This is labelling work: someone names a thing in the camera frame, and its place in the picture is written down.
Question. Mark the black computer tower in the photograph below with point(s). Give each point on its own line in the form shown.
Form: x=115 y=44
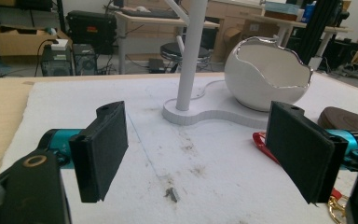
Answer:
x=85 y=62
x=56 y=63

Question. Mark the white egg-shaped ceramic bowl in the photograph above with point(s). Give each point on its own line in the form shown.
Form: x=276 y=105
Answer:
x=248 y=88

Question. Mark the blue bottle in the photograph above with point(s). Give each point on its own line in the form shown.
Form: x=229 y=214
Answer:
x=308 y=12

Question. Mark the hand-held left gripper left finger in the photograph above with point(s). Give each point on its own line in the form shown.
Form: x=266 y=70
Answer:
x=99 y=155

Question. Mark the light wooden cabinet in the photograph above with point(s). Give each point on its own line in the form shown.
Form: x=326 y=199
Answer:
x=227 y=18

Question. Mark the open cardboard box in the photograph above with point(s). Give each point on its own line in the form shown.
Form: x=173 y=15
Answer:
x=15 y=45

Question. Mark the black keyboard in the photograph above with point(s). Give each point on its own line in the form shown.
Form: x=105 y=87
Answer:
x=152 y=13

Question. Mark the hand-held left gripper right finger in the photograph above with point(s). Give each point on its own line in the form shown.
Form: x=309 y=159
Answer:
x=301 y=152

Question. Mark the wooden desk with white frame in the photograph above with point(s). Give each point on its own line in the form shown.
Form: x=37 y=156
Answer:
x=329 y=29

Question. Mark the black round stool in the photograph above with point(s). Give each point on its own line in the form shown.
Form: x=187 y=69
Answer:
x=171 y=51

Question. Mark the small white box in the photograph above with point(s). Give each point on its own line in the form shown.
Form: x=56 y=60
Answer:
x=59 y=45

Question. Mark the light wooden desk white legs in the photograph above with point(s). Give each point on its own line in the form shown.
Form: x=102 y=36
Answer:
x=149 y=21

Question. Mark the black metal stand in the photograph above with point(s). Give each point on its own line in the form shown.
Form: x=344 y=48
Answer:
x=318 y=28

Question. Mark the white felt mat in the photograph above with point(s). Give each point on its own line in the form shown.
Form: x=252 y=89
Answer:
x=205 y=183

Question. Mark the black metal shelf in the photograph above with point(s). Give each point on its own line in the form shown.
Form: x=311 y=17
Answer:
x=59 y=12

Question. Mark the brown round disc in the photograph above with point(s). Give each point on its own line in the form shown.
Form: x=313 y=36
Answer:
x=348 y=122

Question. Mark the black equipment case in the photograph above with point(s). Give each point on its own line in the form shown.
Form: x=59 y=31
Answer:
x=90 y=29

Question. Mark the white stand with pole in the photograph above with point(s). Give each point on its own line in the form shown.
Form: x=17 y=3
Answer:
x=190 y=62

